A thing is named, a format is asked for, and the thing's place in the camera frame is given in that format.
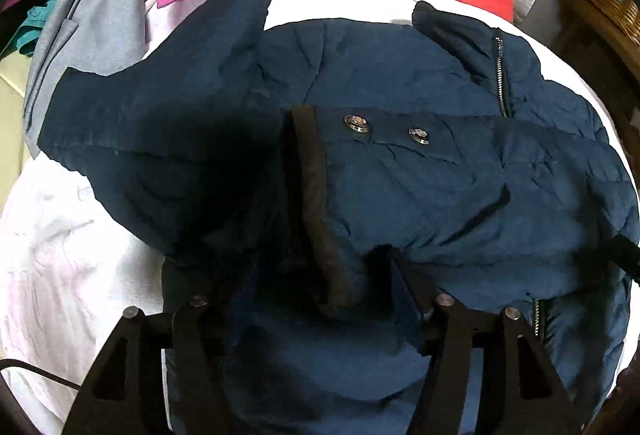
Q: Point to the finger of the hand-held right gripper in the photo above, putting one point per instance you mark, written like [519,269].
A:
[624,256]

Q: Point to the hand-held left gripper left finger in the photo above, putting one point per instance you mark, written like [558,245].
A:
[192,345]

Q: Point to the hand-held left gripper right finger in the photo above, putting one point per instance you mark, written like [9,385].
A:
[406,300]

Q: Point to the navy blue padded jacket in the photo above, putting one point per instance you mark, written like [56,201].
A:
[400,190]

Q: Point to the white fleece blanket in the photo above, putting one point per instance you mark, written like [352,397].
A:
[75,265]

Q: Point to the cream panel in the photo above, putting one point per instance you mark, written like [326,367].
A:
[12,115]

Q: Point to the grey coat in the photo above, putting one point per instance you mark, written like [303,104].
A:
[95,30]

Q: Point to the teal cloth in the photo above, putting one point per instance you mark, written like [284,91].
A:
[30,35]

